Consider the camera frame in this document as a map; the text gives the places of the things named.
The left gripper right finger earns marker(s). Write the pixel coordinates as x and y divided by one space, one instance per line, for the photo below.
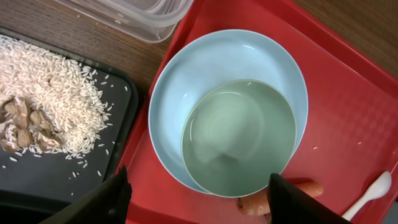
290 205

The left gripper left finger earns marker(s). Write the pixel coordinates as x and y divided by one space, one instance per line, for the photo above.
107 203

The green small bowl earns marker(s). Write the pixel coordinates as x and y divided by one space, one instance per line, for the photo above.
236 136

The white plastic spoon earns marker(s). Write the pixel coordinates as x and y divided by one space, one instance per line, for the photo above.
377 189

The rice with peanut shells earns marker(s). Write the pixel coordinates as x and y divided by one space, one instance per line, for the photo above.
49 103

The orange carrot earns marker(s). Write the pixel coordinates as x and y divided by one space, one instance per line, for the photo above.
257 204

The black plastic tray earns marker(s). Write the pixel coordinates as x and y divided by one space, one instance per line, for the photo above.
34 188

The red serving tray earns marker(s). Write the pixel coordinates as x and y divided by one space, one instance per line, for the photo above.
351 133

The light blue plate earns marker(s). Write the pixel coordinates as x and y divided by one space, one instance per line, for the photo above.
206 63

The clear plastic bin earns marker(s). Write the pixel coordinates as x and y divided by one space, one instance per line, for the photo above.
151 21

